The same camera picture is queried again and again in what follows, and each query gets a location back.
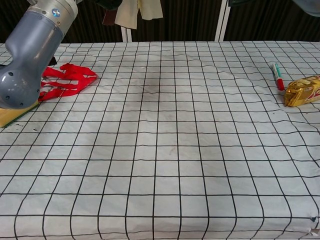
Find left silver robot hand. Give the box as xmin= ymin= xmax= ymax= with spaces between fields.
xmin=96 ymin=0 xmax=121 ymax=11

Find paper folding fan red ribs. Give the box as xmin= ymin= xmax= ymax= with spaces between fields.
xmin=101 ymin=0 xmax=165 ymax=30

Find white marker red cap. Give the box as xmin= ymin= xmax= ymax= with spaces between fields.
xmin=271 ymin=62 xmax=286 ymax=91

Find gold snack packet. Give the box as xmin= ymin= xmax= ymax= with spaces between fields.
xmin=283 ymin=74 xmax=320 ymax=108

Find yellow sponge green backing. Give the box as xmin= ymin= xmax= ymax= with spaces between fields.
xmin=0 ymin=99 xmax=40 ymax=128

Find light blue checkered tablecloth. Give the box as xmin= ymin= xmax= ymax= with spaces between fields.
xmin=0 ymin=41 xmax=320 ymax=240

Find white double frame post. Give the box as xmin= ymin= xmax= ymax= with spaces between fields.
xmin=120 ymin=26 xmax=133 ymax=43

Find red ribbon strap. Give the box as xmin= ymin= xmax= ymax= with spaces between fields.
xmin=39 ymin=62 xmax=99 ymax=102

